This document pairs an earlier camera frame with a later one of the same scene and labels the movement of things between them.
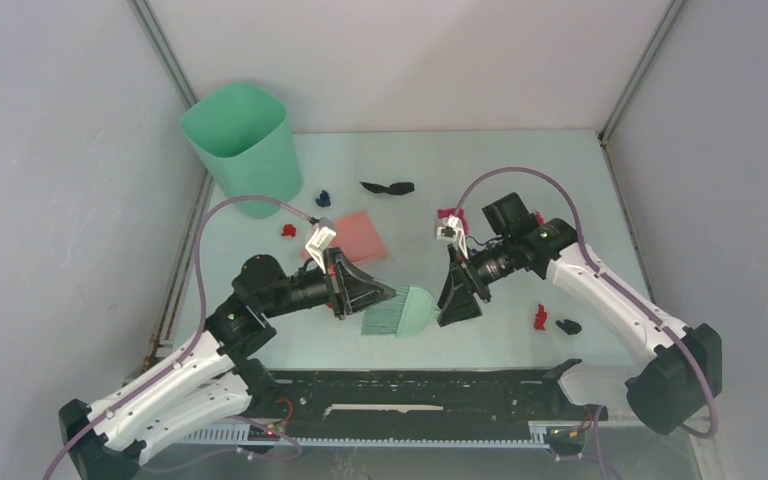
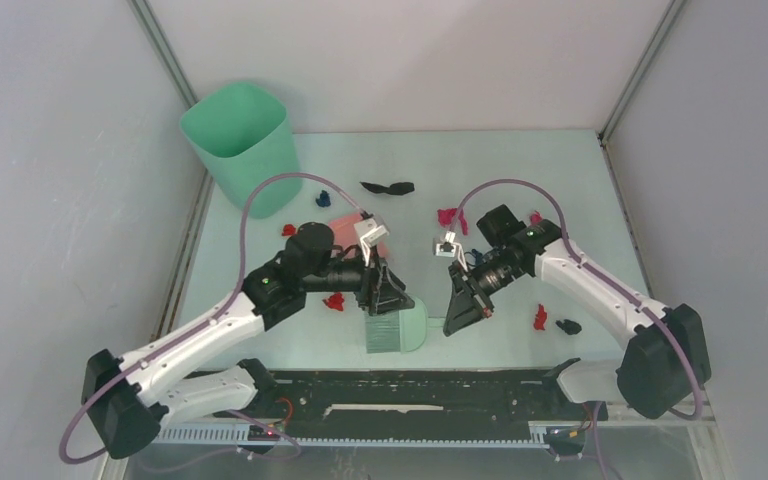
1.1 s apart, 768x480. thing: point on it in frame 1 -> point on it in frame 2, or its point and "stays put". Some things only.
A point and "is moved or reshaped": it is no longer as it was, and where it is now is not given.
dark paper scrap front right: [570, 327] stays put
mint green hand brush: [410, 313] is moved or reshaped
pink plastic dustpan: [356, 237] stays put
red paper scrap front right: [540, 321] stays put
